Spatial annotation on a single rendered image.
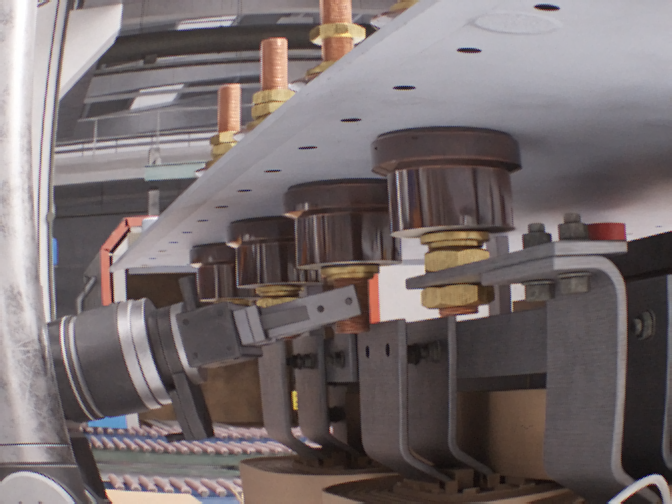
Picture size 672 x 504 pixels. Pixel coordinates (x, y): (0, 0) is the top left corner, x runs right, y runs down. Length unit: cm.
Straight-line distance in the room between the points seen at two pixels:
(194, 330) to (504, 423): 28
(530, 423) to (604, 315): 37
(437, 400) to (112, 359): 29
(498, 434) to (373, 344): 15
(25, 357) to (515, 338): 41
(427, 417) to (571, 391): 43
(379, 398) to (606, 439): 49
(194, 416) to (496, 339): 29
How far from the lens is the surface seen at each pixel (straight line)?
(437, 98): 80
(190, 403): 118
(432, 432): 119
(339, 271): 117
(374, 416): 120
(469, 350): 112
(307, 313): 117
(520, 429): 112
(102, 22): 1203
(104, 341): 118
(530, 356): 99
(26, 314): 107
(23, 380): 106
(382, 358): 117
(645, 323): 76
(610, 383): 73
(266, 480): 153
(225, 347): 114
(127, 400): 119
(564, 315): 80
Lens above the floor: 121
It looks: 4 degrees up
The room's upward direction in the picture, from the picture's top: 3 degrees counter-clockwise
